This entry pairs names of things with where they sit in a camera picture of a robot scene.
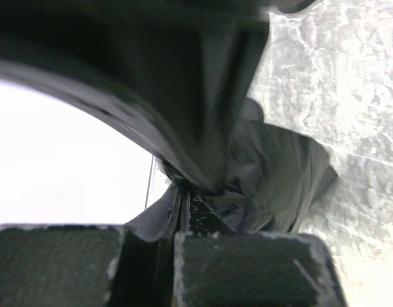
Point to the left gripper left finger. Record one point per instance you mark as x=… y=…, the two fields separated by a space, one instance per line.
x=92 y=265

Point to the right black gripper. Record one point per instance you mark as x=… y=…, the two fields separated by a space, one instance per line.
x=169 y=75

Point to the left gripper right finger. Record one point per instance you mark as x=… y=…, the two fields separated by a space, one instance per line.
x=214 y=266

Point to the black trash bag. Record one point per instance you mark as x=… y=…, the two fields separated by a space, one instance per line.
x=275 y=175

